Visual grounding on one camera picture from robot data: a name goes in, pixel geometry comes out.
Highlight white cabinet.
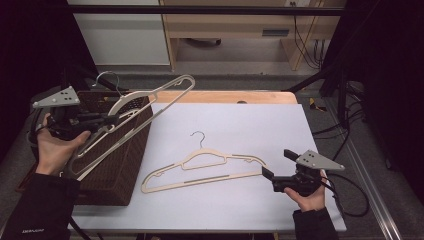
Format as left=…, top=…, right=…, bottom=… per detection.
left=65, top=0, right=171, bottom=67

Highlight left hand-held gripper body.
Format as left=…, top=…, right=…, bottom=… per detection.
left=32, top=85, right=109, bottom=141

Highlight black floor cables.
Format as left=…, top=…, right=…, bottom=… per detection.
left=311, top=81, right=366, bottom=161

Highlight hand-held gripper cable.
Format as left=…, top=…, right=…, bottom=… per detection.
left=324, top=171, right=371, bottom=218
left=26, top=108, right=49, bottom=148

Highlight person's left hand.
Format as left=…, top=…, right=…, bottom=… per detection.
left=35, top=113, right=92, bottom=177

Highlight person's right hand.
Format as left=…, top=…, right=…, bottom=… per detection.
left=283, top=170, right=330, bottom=213

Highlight brown woven basket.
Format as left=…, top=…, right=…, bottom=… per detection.
left=14, top=89, right=154, bottom=207

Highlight right hand-held gripper cable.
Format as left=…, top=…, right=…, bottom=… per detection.
left=324, top=171, right=371, bottom=218

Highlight white table sheet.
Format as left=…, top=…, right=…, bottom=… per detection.
left=68, top=102, right=348, bottom=233

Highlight left hand-held gripper cable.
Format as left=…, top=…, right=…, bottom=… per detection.
left=26, top=108, right=49, bottom=148

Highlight aluminium rail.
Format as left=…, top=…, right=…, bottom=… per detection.
left=324, top=96, right=404, bottom=240

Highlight beige plastic clothes hanger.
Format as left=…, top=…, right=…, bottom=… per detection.
left=64, top=70, right=197, bottom=183
left=140, top=130, right=269, bottom=194

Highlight hanging black cables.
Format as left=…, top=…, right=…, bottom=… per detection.
left=292, top=2, right=324, bottom=71

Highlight light wooden desk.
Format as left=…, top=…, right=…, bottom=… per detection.
left=159, top=0, right=348, bottom=72

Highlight yellow and black tool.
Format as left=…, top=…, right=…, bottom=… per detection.
left=308, top=97, right=328, bottom=113

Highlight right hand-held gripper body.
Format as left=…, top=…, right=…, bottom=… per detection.
left=271, top=149, right=345, bottom=198

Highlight black horizontal frame bar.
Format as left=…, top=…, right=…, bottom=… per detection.
left=64, top=4, right=346, bottom=17

